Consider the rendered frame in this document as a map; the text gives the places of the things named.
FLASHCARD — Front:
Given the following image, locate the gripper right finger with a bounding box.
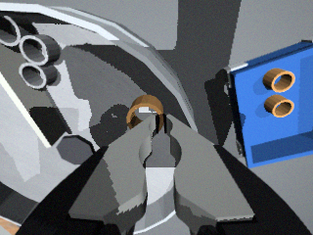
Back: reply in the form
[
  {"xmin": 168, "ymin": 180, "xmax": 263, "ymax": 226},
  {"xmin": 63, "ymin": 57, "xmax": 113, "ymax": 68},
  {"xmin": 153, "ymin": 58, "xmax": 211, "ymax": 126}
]
[{"xmin": 163, "ymin": 113, "xmax": 312, "ymax": 235}]

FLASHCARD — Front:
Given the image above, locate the bronze bushing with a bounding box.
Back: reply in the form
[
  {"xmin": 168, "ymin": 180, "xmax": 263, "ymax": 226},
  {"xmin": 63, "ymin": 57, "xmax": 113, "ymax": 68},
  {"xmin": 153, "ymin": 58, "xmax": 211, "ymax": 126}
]
[
  {"xmin": 126, "ymin": 95, "xmax": 163, "ymax": 132},
  {"xmin": 264, "ymin": 94, "xmax": 294, "ymax": 118},
  {"xmin": 262, "ymin": 68, "xmax": 295, "ymax": 92}
]

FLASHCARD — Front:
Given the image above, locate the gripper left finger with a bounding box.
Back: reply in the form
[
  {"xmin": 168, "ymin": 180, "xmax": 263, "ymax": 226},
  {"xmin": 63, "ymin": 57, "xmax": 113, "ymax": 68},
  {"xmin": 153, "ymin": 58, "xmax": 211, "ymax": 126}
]
[{"xmin": 15, "ymin": 113, "xmax": 159, "ymax": 235}]

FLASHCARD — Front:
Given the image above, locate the grey metal ring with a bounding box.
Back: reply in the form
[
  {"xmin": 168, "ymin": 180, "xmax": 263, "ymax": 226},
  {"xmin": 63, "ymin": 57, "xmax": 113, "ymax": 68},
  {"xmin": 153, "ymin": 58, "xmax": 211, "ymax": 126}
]
[
  {"xmin": 0, "ymin": 13, "xmax": 36, "ymax": 46},
  {"xmin": 20, "ymin": 34, "xmax": 61, "ymax": 66},
  {"xmin": 19, "ymin": 62, "xmax": 58, "ymax": 89}
]

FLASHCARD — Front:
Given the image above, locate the blue crate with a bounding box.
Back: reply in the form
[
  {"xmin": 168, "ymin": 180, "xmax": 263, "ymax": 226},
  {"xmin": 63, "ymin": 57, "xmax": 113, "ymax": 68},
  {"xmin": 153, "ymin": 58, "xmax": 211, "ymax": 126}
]
[{"xmin": 223, "ymin": 36, "xmax": 313, "ymax": 168}]

